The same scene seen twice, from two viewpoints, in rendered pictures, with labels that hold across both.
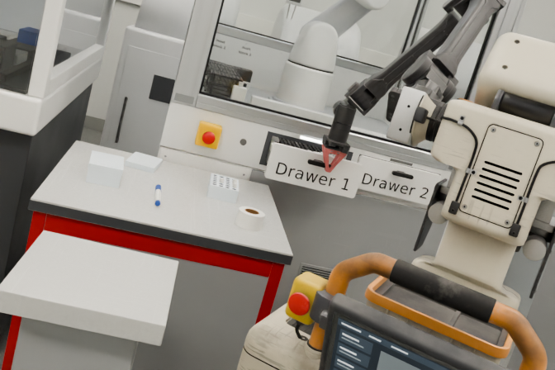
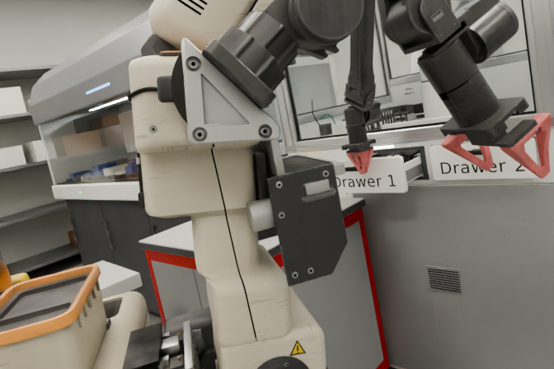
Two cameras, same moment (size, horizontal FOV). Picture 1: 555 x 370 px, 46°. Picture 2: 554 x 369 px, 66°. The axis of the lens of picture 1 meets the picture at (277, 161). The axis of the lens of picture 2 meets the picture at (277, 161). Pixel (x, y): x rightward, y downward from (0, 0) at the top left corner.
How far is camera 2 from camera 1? 1.46 m
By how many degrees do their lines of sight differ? 55
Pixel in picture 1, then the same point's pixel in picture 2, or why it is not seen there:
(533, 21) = not seen: outside the picture
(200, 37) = (282, 102)
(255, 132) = (340, 156)
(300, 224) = (407, 227)
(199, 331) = not seen: hidden behind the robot
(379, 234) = (492, 224)
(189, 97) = (292, 146)
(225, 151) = not seen: hidden behind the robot
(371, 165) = (443, 152)
